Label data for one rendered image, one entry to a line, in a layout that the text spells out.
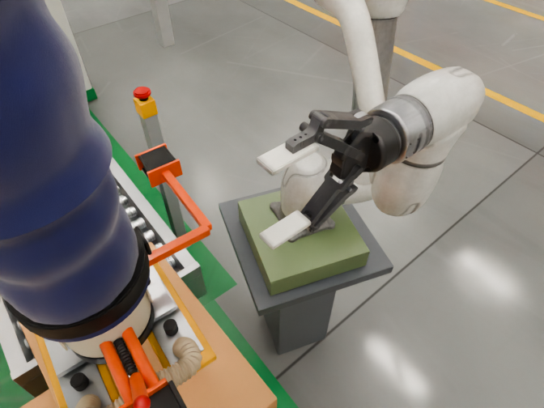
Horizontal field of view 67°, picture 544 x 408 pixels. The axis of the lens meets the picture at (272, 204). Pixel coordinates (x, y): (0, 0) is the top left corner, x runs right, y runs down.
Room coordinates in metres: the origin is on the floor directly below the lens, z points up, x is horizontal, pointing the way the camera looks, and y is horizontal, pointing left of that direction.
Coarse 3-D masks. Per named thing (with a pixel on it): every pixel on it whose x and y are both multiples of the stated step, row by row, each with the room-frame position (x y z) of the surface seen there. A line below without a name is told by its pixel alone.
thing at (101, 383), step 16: (48, 352) 0.34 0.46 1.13; (48, 368) 0.31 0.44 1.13; (80, 368) 0.31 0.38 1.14; (96, 368) 0.31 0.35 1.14; (64, 384) 0.28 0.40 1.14; (80, 384) 0.27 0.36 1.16; (96, 384) 0.28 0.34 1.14; (112, 384) 0.28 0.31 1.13; (64, 400) 0.25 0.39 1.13; (112, 400) 0.25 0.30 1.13
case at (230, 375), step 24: (168, 264) 0.68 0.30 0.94; (192, 312) 0.53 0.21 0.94; (216, 336) 0.46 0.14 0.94; (216, 360) 0.40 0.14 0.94; (240, 360) 0.40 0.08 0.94; (48, 384) 0.34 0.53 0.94; (192, 384) 0.34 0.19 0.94; (216, 384) 0.34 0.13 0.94; (240, 384) 0.34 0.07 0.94; (264, 384) 0.34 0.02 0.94
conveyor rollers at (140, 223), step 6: (120, 192) 1.39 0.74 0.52; (120, 198) 1.32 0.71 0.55; (126, 198) 1.33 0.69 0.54; (126, 204) 1.31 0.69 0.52; (126, 210) 1.24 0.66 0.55; (132, 210) 1.25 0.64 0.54; (132, 216) 1.23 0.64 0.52; (132, 222) 1.17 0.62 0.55; (138, 222) 1.18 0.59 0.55; (144, 222) 1.18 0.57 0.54; (144, 234) 1.11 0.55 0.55; (150, 234) 1.11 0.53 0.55; (150, 240) 1.09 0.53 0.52; (156, 246) 1.04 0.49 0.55; (168, 258) 0.98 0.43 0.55; (174, 264) 0.96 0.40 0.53; (180, 270) 0.92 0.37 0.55; (18, 324) 0.69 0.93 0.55; (24, 342) 0.62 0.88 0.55; (30, 348) 0.60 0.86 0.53
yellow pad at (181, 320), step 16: (160, 272) 0.53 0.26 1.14; (176, 304) 0.45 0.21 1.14; (160, 320) 0.41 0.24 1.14; (176, 320) 0.41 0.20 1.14; (192, 320) 0.41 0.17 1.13; (160, 336) 0.37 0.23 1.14; (176, 336) 0.37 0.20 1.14; (192, 336) 0.37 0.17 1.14; (160, 352) 0.34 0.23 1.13; (208, 352) 0.34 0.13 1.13
